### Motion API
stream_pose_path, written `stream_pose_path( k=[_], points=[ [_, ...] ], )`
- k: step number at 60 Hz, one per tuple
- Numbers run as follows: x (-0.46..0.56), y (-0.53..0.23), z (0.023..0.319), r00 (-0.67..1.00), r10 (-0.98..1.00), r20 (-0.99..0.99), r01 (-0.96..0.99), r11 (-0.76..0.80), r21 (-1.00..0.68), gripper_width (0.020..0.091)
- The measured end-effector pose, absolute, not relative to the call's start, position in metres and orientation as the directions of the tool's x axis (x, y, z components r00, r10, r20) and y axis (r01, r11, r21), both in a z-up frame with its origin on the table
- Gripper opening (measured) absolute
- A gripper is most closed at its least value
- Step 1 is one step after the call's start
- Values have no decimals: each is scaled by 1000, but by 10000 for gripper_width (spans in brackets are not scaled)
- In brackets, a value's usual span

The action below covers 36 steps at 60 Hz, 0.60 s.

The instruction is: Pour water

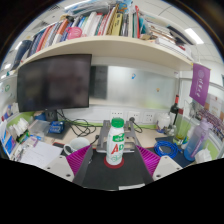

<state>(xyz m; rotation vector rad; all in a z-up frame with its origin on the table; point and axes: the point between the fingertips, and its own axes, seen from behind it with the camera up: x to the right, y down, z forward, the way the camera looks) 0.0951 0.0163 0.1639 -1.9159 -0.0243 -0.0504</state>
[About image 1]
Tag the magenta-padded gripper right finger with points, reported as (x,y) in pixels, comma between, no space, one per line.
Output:
(151,163)

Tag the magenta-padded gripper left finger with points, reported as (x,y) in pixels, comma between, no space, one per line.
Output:
(75,163)

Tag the white drink bottle green cap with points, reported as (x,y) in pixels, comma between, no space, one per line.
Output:
(115,146)

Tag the black white checkered mug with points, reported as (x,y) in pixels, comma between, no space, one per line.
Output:
(77,145)

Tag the white flat paper napkin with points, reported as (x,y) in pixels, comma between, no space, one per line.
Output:
(131,186)

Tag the white paper sheet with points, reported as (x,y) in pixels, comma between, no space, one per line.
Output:
(41,154)

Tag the flat round red coaster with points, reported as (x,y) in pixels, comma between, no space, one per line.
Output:
(113,166)

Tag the small blue box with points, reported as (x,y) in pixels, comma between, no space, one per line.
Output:
(56,127)

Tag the black desk mat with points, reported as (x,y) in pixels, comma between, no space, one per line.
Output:
(113,176)

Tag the green glass tumbler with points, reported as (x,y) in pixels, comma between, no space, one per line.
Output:
(180,131)

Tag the white container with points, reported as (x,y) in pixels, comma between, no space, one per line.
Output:
(163,121)

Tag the clear plastic box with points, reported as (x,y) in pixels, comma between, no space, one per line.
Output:
(39,126)

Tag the white crumpled tissue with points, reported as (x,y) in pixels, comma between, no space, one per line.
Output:
(203,156)

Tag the dark wine bottle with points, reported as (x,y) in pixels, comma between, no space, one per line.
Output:
(174,111)

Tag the black computer monitor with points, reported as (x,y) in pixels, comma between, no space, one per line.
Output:
(53,83)

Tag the purple hanging pennant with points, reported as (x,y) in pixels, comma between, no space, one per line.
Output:
(200,83)

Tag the white ceiling light panels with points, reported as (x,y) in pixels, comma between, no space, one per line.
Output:
(194,36)

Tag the white wall socket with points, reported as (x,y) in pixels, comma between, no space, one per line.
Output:
(116,115)
(136,115)
(148,117)

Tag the group photo wall poster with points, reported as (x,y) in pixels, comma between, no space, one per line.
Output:
(213,120)

